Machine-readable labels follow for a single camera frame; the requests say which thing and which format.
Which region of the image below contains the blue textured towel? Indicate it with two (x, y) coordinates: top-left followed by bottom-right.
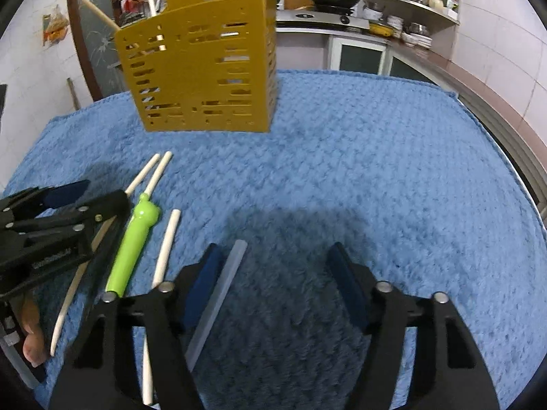
(5, 71), (546, 409)

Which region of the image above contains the pale wooden chopstick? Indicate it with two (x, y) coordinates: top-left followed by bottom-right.
(145, 151), (172, 197)

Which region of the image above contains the left hand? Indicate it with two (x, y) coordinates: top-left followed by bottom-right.
(19, 294), (47, 367)

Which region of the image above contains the white chopstick short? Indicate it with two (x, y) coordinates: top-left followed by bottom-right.
(142, 209), (181, 405)

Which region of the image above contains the steel gas stove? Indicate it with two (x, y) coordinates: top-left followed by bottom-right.
(276, 10), (370, 33)

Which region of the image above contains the yellow perforated utensil holder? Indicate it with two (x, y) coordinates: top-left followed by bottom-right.
(114, 0), (277, 132)

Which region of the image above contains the brown frame glass door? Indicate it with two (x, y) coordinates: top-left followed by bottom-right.
(67, 0), (127, 101)

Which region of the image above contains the green frog handle fork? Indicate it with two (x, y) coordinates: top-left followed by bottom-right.
(105, 190), (160, 297)

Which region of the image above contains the translucent white straw stick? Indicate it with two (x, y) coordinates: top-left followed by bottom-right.
(185, 240), (248, 370)

